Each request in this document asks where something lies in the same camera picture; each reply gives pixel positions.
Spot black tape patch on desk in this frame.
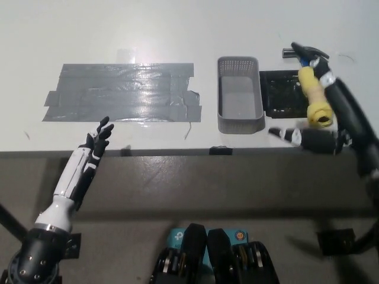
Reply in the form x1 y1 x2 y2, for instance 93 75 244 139
259 69 309 119

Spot grey duct tape patch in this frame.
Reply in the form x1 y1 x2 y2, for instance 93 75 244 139
41 62 203 123

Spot black robot body blocks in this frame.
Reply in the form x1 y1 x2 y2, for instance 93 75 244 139
149 223 281 284

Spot grey perforated plastic basket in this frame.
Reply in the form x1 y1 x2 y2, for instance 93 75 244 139
216 56 266 134

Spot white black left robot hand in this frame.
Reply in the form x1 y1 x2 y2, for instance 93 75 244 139
34 116 115 233

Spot teal router box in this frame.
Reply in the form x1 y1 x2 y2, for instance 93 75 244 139
170 227 249 267

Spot claw hammer with yellow cloth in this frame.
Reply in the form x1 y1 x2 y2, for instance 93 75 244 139
281 42 333 128

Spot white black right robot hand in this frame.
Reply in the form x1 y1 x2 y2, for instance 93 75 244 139
268 57 379 180

